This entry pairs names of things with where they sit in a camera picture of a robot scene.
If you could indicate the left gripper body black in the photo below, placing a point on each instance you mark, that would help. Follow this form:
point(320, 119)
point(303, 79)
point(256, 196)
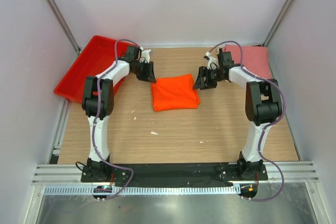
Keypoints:
point(139, 66)

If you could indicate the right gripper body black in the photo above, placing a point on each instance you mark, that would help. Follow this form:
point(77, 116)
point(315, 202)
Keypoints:
point(213, 76)

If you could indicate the orange t shirt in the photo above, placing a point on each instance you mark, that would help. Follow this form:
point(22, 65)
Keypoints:
point(174, 93)

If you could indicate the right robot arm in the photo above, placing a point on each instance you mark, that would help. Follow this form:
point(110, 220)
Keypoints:
point(263, 106)

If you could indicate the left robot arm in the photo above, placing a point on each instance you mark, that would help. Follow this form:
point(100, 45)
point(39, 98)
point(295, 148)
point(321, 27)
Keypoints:
point(98, 104)

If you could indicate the red plastic bin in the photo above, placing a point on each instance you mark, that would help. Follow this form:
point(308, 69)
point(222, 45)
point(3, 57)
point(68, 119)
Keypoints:
point(95, 58)

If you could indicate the folded pink t shirt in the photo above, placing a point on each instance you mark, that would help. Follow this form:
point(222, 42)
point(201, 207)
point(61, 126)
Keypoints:
point(255, 59)

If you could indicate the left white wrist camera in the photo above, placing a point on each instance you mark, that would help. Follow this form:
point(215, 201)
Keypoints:
point(145, 56)

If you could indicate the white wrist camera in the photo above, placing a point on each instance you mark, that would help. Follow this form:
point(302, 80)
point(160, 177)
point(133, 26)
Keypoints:
point(212, 62)
point(145, 56)

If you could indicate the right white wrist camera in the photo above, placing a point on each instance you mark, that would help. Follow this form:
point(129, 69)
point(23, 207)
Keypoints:
point(212, 62)

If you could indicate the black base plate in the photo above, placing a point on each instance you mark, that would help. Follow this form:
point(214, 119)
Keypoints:
point(173, 175)

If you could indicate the slotted cable duct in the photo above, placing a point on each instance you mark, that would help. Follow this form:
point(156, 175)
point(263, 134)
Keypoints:
point(104, 190)

